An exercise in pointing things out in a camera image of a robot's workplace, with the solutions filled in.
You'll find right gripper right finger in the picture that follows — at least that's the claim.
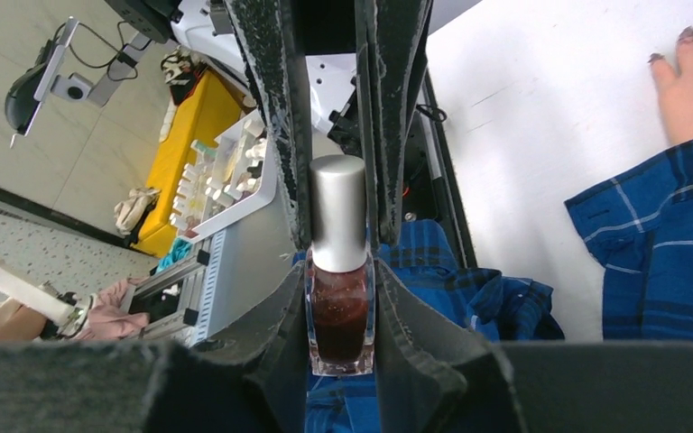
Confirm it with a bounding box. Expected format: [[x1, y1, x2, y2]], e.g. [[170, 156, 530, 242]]
[[375, 262, 693, 432]]

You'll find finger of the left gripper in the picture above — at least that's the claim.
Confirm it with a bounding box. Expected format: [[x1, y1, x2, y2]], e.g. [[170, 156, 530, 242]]
[[226, 1, 312, 250], [355, 0, 432, 246]]

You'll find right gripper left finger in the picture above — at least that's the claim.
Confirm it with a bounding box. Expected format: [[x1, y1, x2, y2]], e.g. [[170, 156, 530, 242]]
[[0, 263, 308, 432]]

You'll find red nail polish bottle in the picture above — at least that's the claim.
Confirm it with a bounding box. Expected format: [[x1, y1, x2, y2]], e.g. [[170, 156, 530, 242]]
[[304, 154, 375, 376]]

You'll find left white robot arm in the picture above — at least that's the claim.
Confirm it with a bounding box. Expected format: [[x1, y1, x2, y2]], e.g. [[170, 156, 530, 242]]
[[171, 1, 432, 249]]

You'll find yellow box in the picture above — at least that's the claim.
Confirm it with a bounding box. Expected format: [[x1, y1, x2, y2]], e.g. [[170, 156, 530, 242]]
[[131, 69, 246, 259]]

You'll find white tray with bottles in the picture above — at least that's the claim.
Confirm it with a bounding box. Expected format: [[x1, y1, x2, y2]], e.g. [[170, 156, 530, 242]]
[[169, 110, 277, 244]]

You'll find pink cloth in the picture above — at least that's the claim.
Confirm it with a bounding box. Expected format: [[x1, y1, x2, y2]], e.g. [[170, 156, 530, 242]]
[[74, 278, 150, 340]]

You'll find monitor on stand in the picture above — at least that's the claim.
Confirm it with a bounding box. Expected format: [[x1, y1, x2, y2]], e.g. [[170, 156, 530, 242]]
[[4, 11, 173, 147]]

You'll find blue plaid shirt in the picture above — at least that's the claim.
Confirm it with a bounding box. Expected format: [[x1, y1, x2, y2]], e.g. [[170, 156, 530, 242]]
[[292, 132, 693, 433]]

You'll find white teleoperation handle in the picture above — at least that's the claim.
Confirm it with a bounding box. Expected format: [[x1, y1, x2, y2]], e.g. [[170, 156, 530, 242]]
[[0, 258, 97, 339]]

